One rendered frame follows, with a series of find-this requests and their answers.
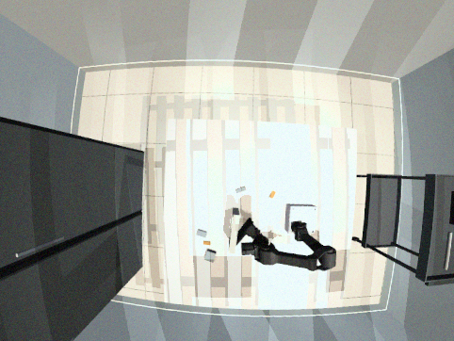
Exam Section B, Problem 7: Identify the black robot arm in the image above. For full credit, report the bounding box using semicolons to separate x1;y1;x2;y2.
241;220;336;271

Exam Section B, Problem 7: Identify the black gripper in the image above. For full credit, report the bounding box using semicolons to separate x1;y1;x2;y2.
244;223;276;247

